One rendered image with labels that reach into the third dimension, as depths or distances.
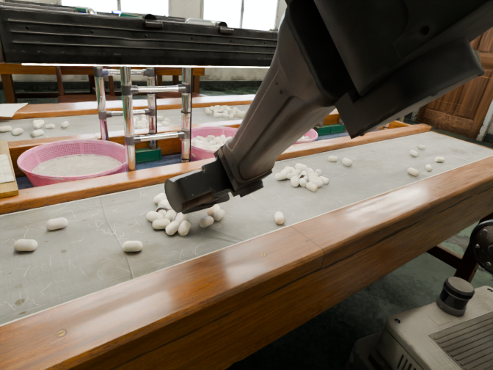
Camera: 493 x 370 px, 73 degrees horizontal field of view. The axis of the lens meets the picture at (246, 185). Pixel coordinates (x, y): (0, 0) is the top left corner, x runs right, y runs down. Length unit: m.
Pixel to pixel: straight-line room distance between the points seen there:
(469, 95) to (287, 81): 5.32
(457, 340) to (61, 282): 0.88
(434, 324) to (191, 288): 0.70
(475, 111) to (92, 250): 5.22
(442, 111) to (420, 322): 4.84
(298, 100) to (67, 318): 0.40
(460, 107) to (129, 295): 5.32
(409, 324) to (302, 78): 0.86
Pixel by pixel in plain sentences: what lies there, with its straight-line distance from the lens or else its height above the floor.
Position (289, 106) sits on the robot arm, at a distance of 0.24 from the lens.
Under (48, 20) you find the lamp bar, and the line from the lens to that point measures 0.62.
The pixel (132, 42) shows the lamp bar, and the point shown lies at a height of 1.07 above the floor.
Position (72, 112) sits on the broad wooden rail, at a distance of 1.46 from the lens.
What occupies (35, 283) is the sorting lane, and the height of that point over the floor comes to 0.74.
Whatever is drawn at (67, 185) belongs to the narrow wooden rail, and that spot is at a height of 0.76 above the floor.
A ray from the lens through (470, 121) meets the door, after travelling 5.51.
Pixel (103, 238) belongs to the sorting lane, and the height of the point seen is 0.74.
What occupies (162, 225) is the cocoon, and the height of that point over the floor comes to 0.75.
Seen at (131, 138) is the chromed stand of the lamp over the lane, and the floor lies 0.85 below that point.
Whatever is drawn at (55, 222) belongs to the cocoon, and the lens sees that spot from 0.72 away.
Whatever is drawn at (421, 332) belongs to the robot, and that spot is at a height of 0.47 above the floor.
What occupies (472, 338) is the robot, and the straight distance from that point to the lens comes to 1.07.
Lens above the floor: 1.12
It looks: 26 degrees down
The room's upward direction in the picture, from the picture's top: 6 degrees clockwise
